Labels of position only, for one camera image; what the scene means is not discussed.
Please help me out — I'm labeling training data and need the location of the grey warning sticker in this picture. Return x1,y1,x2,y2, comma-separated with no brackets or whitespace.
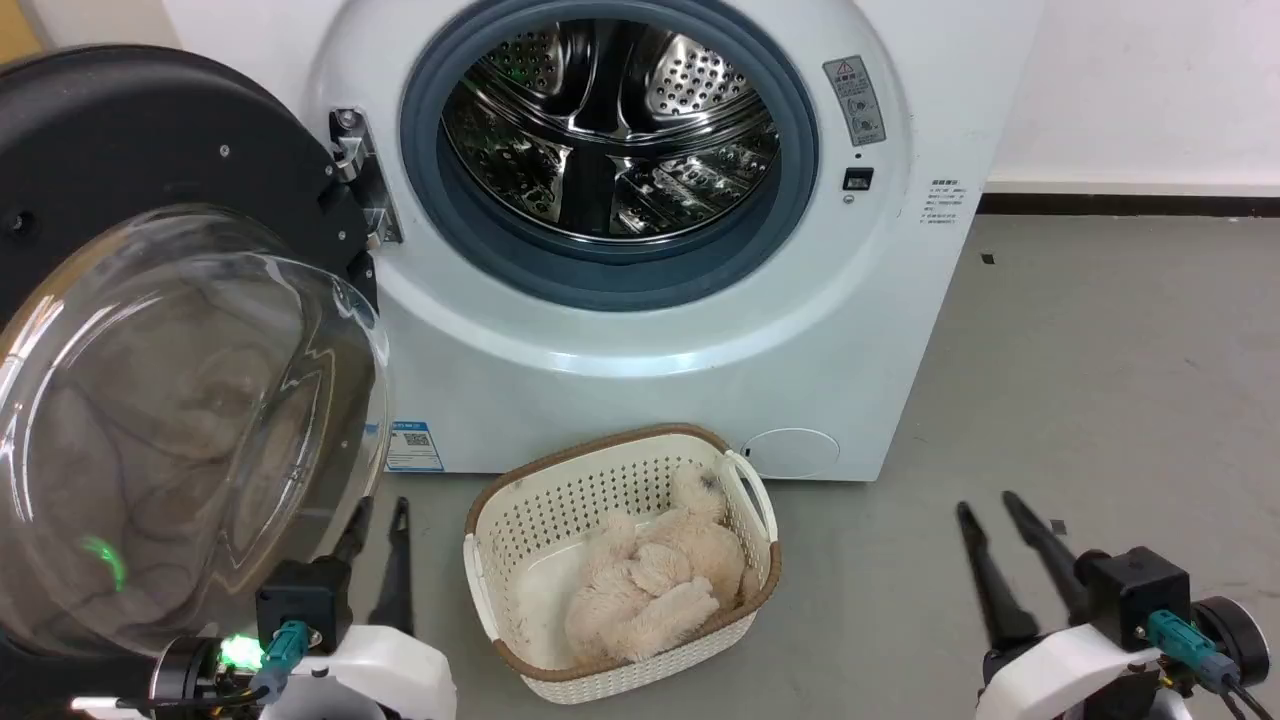
823,55,888,148

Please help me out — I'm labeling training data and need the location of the teal left camera cable plug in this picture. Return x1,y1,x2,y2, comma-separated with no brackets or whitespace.
250,620,311,703

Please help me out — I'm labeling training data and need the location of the white front-load washing machine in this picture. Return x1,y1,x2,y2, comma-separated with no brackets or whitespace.
160,0,1046,483

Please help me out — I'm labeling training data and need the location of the metal door hinge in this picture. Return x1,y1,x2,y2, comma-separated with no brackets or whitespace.
329,107,404,248

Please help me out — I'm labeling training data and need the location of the teal right camera cable plug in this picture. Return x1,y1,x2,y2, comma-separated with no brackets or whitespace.
1146,609,1243,693

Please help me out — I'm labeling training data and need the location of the stainless steel washer drum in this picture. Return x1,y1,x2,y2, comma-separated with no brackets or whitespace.
441,18,782,242

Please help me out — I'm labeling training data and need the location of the white perforated laundry basket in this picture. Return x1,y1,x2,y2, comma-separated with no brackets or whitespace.
462,423,783,706

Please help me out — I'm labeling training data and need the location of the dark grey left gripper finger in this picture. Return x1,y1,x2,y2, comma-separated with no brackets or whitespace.
368,496,415,637
334,497,374,564

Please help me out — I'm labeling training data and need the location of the black wall baseboard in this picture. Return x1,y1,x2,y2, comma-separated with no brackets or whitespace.
976,192,1280,219

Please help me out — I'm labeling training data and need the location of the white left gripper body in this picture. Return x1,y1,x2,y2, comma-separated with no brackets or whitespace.
262,624,458,720

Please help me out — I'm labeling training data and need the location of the black round glass washer door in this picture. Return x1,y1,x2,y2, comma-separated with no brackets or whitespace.
0,44,393,673

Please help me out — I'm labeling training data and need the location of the blue white energy label sticker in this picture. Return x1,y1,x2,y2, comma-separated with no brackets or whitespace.
385,421,445,473

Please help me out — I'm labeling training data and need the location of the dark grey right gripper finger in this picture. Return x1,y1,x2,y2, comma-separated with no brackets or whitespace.
1002,490,1093,627
955,501,1042,652

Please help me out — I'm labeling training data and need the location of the round white drain filter cover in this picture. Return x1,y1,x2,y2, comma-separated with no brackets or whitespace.
744,428,841,480

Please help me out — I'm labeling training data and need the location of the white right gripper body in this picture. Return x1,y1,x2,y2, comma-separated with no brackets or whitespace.
976,624,1169,720

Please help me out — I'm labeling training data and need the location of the cream plush toy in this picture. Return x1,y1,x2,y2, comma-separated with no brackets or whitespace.
563,461,761,668

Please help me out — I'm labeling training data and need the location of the teal camera cable plug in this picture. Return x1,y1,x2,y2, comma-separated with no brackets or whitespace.
250,620,311,703
1146,609,1243,693

